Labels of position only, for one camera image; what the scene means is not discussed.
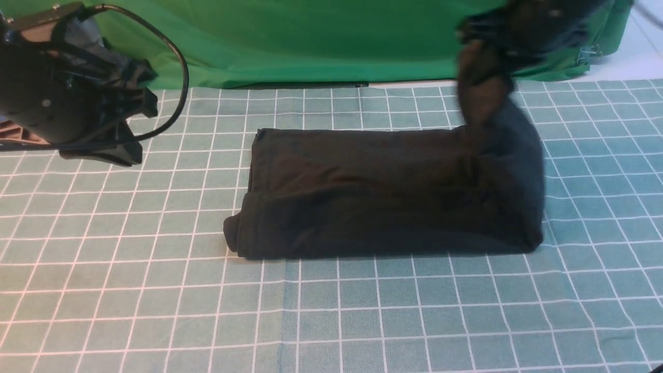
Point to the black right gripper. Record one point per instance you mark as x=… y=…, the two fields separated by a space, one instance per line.
x=521 y=34

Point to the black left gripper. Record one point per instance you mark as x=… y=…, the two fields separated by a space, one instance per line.
x=87 y=100

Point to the dark gray long-sleeve top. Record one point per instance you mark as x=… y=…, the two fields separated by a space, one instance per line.
x=475 y=189

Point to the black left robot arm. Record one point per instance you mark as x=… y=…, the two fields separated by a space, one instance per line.
x=24 y=74

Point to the metal binder clip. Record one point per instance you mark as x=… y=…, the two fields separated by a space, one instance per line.
x=589 y=55

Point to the green checkered tablecloth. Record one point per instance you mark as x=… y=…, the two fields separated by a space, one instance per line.
x=109 y=269

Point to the green backdrop cloth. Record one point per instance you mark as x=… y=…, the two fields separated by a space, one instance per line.
x=231 y=44

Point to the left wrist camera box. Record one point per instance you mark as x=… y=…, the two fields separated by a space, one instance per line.
x=52 y=20

